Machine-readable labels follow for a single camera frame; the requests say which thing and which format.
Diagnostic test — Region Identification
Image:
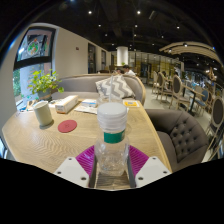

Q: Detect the clear plastic water bottle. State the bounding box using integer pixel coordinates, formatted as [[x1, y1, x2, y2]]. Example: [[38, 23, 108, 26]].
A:
[[93, 101, 132, 177]]

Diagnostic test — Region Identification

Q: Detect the group of dining chairs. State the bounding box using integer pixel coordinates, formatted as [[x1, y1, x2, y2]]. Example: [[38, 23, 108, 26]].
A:
[[151, 69, 224, 134]]

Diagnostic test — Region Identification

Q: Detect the white pamphlet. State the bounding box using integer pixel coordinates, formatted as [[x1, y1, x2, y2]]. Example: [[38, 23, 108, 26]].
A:
[[73, 105, 98, 115]]

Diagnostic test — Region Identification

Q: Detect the green potted plant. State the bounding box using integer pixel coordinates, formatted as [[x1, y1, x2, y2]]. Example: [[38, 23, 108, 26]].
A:
[[27, 69, 65, 101]]

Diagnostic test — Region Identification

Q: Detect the flat round red coaster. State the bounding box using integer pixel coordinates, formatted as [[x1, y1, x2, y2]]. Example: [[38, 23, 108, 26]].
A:
[[57, 119, 78, 134]]

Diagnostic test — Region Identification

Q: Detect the group of ceiling lights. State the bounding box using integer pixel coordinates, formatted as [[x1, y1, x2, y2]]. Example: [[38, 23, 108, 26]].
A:
[[68, 0, 214, 51]]

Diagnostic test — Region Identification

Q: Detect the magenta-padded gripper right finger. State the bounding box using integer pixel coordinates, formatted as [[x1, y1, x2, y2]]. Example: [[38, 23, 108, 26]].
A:
[[126, 145, 172, 189]]

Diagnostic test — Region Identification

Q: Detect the grey tufted armchair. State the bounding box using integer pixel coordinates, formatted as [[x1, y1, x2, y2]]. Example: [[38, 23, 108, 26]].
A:
[[145, 108, 210, 173]]

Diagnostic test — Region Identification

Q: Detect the yellow card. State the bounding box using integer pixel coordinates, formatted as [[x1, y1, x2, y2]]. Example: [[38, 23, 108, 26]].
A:
[[122, 99, 141, 108]]

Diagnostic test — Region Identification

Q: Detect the round colourful window sticker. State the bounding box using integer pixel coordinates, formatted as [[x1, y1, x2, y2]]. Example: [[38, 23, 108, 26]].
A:
[[26, 38, 42, 57]]

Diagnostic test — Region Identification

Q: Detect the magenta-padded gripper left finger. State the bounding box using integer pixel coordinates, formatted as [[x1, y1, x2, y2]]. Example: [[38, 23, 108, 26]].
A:
[[53, 144, 99, 189]]

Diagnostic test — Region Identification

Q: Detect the grey chevron pillow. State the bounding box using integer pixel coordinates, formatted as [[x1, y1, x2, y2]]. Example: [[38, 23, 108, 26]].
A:
[[95, 74, 136, 100]]

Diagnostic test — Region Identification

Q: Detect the blue and white card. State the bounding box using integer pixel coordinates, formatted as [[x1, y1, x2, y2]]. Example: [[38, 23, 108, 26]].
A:
[[81, 98, 98, 108]]

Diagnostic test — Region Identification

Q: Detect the pale green ceramic cup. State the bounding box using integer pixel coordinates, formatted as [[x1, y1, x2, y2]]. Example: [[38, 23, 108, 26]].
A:
[[32, 99, 54, 128]]

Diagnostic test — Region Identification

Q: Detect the white and orange box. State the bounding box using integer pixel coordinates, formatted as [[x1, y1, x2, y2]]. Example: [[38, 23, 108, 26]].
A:
[[54, 94, 79, 114]]

